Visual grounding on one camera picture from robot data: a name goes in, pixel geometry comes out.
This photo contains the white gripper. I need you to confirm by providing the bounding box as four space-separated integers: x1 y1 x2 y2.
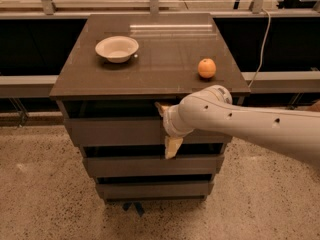
154 102 193 159

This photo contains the grey top drawer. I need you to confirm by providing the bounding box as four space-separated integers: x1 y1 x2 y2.
63 114 234 148

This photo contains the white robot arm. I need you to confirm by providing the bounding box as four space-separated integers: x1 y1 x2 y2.
155 85 320 167

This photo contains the grey drawer cabinet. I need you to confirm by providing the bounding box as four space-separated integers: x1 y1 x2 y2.
49 13 251 205

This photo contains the grey bottom drawer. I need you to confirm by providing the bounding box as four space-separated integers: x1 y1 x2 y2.
96 181 213 200

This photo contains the orange fruit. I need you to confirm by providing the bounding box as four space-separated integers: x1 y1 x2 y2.
197 58 216 79

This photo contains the white bowl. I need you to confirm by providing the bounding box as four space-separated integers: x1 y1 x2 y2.
95 36 139 63

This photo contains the metal railing frame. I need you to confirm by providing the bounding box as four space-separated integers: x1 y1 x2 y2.
0 0 320 18

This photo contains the white cable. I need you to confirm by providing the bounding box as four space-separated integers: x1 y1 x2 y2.
247 7 272 89

